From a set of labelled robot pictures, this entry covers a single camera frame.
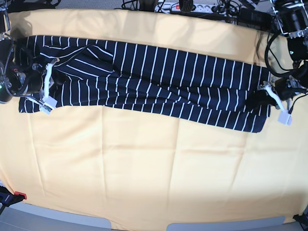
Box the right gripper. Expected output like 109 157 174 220
23 64 67 95

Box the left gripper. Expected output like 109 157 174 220
249 77 307 107

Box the navy white striped T-shirt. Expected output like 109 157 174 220
15 35 270 133

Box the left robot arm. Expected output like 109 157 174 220
245 0 308 109

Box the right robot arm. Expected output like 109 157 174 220
0 0 63 108

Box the black power adapter box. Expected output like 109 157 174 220
237 8 272 26

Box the yellow table cloth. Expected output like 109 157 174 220
0 9 308 231

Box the black right table clamp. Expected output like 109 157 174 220
293 212 308 231

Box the white power strip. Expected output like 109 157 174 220
154 1 214 13

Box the blue red table clamp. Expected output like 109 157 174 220
0 186 27 213

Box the grey chair back right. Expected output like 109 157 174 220
166 216 285 231

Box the grey chair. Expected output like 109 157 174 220
0 208 112 231
166 216 285 231

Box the grey chair back left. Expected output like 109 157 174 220
0 208 112 231

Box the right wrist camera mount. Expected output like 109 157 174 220
25 58 60 115

